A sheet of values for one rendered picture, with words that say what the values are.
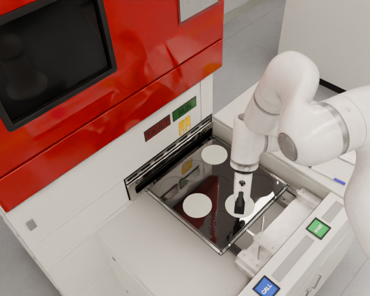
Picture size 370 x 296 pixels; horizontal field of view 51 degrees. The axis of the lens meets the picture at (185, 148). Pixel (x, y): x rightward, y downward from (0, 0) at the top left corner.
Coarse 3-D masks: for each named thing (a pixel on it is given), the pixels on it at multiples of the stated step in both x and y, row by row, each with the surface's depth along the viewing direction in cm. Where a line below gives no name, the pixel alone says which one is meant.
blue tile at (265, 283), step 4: (264, 280) 107; (260, 284) 107; (264, 284) 107; (268, 284) 106; (272, 284) 106; (256, 288) 106; (260, 288) 106; (264, 288) 106; (268, 288) 106; (272, 288) 106; (276, 288) 106; (260, 292) 105; (264, 292) 105; (268, 292) 105; (272, 292) 105
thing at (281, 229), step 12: (300, 204) 133; (288, 216) 130; (300, 216) 130; (276, 228) 127; (288, 228) 127; (276, 240) 125; (252, 252) 122; (240, 264) 120; (264, 264) 119; (252, 276) 117
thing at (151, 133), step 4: (168, 116) 131; (164, 120) 131; (168, 120) 132; (160, 124) 130; (164, 124) 132; (168, 124) 133; (152, 128) 128; (156, 128) 130; (160, 128) 131; (148, 132) 127; (152, 132) 129; (156, 132) 131; (148, 136) 129; (152, 136) 130
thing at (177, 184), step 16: (208, 144) 151; (192, 160) 146; (176, 176) 141; (192, 176) 141; (208, 176) 141; (224, 176) 140; (256, 176) 140; (272, 176) 139; (160, 192) 137; (176, 192) 137; (192, 192) 136; (208, 192) 136; (224, 192) 136; (256, 192) 135; (272, 192) 135; (176, 208) 132; (224, 208) 131; (256, 208) 131; (192, 224) 128; (208, 224) 127; (224, 224) 127; (240, 224) 127; (224, 240) 123
